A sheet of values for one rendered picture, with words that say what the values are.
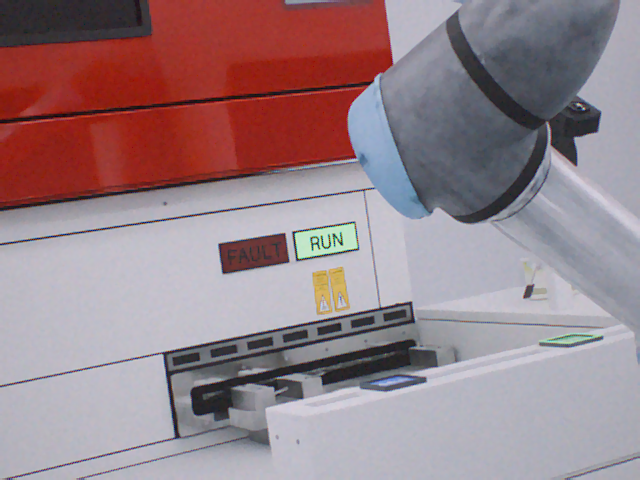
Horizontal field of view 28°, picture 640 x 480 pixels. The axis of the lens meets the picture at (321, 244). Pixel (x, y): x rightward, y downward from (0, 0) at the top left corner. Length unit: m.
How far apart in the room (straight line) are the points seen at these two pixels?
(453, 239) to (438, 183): 2.97
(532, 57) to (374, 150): 0.15
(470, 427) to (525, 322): 0.48
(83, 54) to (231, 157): 0.27
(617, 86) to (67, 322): 2.90
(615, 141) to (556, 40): 3.45
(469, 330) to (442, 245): 1.97
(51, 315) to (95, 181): 0.20
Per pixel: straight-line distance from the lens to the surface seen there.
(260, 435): 1.97
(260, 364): 2.02
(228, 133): 1.96
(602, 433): 1.59
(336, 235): 2.09
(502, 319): 1.97
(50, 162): 1.85
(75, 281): 1.91
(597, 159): 4.40
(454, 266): 4.03
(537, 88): 1.01
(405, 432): 1.42
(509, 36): 1.01
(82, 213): 1.92
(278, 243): 2.04
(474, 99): 1.02
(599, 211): 1.15
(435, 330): 2.12
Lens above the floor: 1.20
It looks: 3 degrees down
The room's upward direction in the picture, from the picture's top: 8 degrees counter-clockwise
